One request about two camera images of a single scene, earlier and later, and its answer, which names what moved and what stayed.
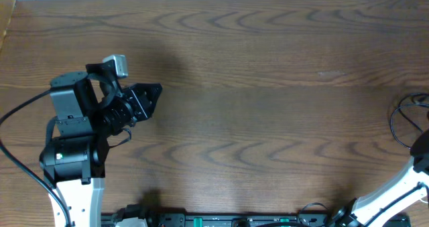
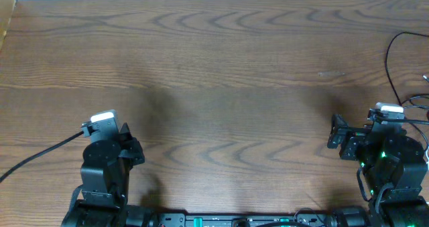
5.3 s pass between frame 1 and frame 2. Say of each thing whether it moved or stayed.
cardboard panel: stayed
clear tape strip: stayed
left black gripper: moved
